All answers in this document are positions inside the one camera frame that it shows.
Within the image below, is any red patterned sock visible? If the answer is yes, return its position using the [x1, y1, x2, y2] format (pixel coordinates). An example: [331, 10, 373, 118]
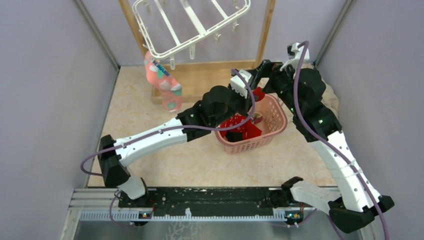
[219, 114, 252, 137]

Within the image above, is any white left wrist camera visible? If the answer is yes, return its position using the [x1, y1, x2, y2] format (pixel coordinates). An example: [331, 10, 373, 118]
[230, 69, 253, 99]

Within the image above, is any pink plastic laundry basket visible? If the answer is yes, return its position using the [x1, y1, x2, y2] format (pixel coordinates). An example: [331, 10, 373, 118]
[214, 94, 288, 154]

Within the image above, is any white plastic clip hanger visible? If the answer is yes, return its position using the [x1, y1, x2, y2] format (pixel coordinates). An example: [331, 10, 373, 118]
[131, 0, 252, 69]

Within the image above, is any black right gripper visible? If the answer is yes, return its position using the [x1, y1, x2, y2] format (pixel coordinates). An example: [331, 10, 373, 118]
[245, 59, 303, 115]

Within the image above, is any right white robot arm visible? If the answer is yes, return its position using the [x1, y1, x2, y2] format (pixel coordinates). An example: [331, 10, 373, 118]
[239, 60, 395, 234]

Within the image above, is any striped maroon purple sock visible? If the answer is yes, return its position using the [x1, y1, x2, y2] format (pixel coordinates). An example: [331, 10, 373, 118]
[251, 112, 264, 125]

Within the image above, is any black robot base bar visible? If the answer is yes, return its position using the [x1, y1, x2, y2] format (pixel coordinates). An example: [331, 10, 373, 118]
[79, 185, 304, 228]

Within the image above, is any wooden drying rack frame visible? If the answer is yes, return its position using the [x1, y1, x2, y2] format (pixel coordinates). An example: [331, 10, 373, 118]
[118, 0, 276, 104]

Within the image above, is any pink sock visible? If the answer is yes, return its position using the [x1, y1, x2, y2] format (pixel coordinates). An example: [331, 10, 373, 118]
[144, 51, 183, 113]

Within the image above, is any red snowman face sock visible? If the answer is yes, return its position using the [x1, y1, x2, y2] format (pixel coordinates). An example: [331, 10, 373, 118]
[252, 86, 266, 102]

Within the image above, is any red plain sock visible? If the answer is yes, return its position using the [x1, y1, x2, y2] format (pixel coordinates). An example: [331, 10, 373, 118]
[241, 121, 262, 140]

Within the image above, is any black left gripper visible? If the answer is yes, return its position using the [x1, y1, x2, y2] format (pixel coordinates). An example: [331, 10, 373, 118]
[212, 82, 259, 128]

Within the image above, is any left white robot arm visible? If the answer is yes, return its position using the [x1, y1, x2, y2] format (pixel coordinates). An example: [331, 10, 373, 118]
[98, 85, 263, 207]

